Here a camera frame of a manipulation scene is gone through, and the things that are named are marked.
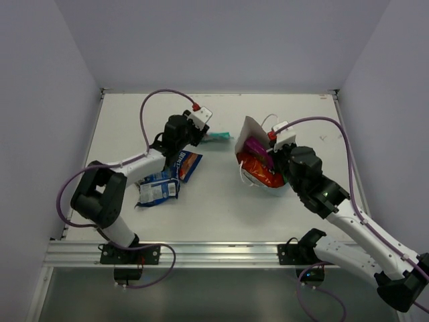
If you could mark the orange red chips bag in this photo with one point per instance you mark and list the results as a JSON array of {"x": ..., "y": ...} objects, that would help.
[{"x": 253, "y": 169}]

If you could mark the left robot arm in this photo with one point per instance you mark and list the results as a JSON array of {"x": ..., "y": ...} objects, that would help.
[{"x": 100, "y": 192}]

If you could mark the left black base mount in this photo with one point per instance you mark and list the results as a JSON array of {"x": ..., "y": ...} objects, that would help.
[{"x": 114, "y": 256}]

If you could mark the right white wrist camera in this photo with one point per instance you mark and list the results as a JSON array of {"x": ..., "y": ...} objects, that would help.
[{"x": 282, "y": 135}]

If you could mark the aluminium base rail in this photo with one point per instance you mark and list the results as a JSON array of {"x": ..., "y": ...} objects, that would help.
[{"x": 87, "y": 254}]

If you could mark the left base control box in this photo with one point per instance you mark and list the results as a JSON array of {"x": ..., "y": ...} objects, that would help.
[{"x": 127, "y": 276}]

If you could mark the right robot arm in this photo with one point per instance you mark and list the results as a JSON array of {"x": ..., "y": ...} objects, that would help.
[{"x": 398, "y": 273}]

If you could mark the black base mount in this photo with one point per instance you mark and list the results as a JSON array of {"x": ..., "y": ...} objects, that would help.
[
  {"x": 114, "y": 256},
  {"x": 299, "y": 254}
]

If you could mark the purple snack packet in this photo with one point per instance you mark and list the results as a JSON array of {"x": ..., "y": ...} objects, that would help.
[{"x": 256, "y": 149}]

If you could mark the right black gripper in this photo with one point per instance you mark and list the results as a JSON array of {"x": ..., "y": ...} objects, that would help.
[{"x": 282, "y": 149}]

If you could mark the light blue paper bag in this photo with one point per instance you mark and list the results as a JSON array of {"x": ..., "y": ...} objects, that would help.
[{"x": 253, "y": 128}]

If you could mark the base control box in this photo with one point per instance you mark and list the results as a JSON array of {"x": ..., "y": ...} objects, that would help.
[
  {"x": 127, "y": 276},
  {"x": 314, "y": 276}
]

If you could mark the blue Kettle chips bag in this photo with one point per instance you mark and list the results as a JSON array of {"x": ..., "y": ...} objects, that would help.
[{"x": 157, "y": 188}]

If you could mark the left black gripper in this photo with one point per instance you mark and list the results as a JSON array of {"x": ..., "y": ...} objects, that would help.
[{"x": 200, "y": 131}]

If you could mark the blue red snack packet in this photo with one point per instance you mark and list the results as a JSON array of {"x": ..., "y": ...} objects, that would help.
[{"x": 186, "y": 164}]

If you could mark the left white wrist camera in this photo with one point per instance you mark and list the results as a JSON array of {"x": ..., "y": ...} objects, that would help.
[{"x": 200, "y": 117}]

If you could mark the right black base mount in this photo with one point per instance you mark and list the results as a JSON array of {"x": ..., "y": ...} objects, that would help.
[{"x": 299, "y": 254}]

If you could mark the right base control box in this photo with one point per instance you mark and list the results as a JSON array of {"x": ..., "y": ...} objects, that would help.
[{"x": 314, "y": 276}]

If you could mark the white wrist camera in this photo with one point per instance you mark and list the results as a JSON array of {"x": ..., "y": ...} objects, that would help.
[
  {"x": 282, "y": 135},
  {"x": 200, "y": 117}
]

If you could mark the green red snack packet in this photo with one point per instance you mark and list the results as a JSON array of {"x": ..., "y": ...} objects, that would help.
[{"x": 217, "y": 138}]

